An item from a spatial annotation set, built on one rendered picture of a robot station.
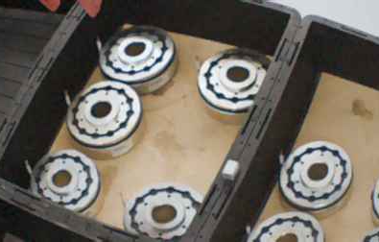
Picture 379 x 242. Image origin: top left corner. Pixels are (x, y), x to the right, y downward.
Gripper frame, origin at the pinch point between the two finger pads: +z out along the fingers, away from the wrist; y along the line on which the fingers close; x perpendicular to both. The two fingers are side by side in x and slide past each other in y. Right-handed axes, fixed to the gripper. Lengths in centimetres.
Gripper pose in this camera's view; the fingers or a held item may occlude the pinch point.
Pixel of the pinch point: (74, 6)
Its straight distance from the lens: 119.0
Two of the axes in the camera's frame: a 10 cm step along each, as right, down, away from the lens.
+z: 1.3, 6.2, 7.7
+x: 4.2, -7.4, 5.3
